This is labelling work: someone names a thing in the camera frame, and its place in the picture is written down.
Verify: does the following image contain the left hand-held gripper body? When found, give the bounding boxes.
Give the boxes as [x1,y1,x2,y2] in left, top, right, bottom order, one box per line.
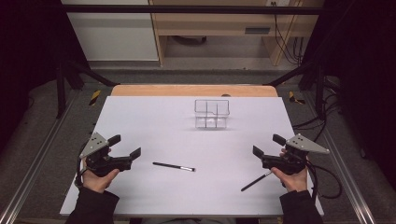
[78,132,134,178]

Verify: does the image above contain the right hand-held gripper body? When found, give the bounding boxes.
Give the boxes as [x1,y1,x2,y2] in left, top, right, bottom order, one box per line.
[261,133,331,175]

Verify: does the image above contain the black pen with silver end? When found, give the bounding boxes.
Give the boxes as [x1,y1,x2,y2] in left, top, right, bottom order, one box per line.
[152,161,196,173]
[240,171,274,192]

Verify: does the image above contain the clear plastic organizer box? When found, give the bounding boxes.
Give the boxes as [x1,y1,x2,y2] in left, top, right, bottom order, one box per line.
[194,98,231,130]

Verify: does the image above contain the person's right hand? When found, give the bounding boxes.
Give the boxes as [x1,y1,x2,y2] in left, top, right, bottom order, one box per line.
[270,166,310,193]

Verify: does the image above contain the person's left hand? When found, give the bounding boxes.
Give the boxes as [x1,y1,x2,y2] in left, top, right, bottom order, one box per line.
[81,167,120,194]

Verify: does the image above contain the white board sheet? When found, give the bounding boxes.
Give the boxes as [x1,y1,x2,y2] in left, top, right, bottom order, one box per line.
[59,95,325,217]

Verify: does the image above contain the black metal stand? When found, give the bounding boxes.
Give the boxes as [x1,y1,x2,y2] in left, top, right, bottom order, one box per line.
[262,60,326,120]
[55,59,120,119]

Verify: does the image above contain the wooden table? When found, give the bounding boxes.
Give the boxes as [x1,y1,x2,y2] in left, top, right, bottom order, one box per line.
[110,84,278,98]

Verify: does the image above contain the white cabinet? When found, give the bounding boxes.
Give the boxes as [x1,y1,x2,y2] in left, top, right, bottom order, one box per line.
[60,0,160,63]

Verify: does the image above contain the black curtain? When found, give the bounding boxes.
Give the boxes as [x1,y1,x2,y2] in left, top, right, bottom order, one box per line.
[0,0,92,153]
[303,0,396,188]

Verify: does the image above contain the light wooden desk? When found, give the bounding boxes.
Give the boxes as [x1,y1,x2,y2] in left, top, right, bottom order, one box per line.
[148,0,325,67]

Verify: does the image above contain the white power socket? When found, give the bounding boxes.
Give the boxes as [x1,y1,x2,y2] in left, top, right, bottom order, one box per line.
[265,0,291,7]

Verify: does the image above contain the right hand-held gripper cable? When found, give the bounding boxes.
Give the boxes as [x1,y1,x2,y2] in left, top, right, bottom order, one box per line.
[306,160,320,203]

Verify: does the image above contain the hand-held gripper cable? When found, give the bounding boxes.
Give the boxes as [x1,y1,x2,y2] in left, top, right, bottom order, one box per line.
[306,160,320,203]
[74,157,89,189]

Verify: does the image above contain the left hand-held gripper cable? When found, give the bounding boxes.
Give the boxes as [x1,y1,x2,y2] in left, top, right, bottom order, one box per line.
[74,157,89,189]

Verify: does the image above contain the yellow-handled tool right floor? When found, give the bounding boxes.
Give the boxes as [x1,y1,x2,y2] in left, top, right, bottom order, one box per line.
[288,91,306,105]

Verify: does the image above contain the yellow-handled tool floor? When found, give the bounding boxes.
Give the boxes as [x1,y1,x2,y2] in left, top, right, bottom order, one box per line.
[88,89,102,106]
[288,91,306,105]

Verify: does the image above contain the black floor cable bundle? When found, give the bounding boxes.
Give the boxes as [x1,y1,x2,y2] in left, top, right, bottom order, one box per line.
[292,76,342,132]

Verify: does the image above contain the yellow-handled tool left floor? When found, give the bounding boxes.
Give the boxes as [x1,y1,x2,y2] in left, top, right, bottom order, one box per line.
[88,89,102,106]

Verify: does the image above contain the thin black floor cable loop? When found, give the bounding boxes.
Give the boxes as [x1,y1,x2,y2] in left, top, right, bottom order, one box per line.
[311,162,343,200]

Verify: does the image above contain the aluminium floor rail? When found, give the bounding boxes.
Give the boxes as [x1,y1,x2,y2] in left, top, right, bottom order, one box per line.
[303,92,377,224]
[0,90,80,224]

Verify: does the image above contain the black hanging desk cables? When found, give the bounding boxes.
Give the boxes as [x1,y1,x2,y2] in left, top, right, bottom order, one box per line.
[273,1,305,66]

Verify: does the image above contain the black horizontal frame bar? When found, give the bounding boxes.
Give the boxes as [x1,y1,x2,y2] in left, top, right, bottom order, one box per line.
[60,4,325,16]

